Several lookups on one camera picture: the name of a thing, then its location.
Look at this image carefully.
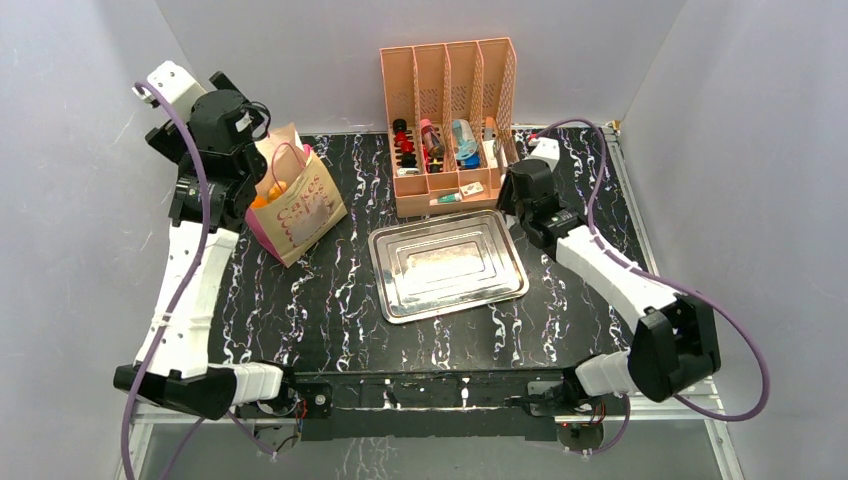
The orange fake bread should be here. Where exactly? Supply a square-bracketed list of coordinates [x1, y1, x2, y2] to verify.
[251, 181, 288, 209]

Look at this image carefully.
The silver metal tray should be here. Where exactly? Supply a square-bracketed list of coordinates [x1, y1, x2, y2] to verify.
[368, 209, 529, 325]

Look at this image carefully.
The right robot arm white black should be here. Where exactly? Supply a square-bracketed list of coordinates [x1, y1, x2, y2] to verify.
[497, 159, 721, 414]

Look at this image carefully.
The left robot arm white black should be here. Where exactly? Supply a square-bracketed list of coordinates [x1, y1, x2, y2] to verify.
[113, 61, 299, 419]

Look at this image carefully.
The small white packet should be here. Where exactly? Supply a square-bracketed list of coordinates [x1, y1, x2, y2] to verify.
[460, 182, 485, 198]

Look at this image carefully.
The white box in organizer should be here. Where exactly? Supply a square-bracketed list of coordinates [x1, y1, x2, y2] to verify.
[482, 139, 508, 169]

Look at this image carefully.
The green tube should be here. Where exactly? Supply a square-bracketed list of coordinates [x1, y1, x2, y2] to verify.
[429, 192, 463, 206]

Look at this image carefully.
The blue tape dispenser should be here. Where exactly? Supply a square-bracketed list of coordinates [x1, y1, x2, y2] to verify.
[452, 119, 480, 170]

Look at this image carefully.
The pink bottle in organizer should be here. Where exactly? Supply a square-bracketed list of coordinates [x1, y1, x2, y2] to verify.
[420, 119, 445, 174]

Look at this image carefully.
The orange desk file organizer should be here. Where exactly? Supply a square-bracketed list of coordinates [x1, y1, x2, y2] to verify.
[380, 37, 517, 218]

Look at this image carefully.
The black red item in organizer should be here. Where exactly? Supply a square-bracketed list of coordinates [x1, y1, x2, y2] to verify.
[391, 118, 420, 172]

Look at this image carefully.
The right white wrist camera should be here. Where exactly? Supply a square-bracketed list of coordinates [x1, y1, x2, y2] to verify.
[528, 137, 561, 171]

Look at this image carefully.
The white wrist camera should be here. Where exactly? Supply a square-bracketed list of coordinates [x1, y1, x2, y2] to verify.
[528, 137, 561, 171]
[146, 60, 207, 123]

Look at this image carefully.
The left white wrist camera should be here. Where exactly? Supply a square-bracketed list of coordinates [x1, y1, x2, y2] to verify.
[146, 60, 207, 123]

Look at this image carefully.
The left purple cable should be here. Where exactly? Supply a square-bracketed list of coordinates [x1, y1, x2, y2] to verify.
[119, 80, 280, 480]

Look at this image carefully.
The purple cable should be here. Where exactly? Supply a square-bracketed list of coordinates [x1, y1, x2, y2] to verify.
[119, 80, 280, 480]
[528, 117, 772, 458]

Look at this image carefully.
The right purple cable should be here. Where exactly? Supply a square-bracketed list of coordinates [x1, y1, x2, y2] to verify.
[528, 117, 772, 458]

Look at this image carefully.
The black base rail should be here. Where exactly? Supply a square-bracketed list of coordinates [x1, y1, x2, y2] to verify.
[294, 368, 571, 441]

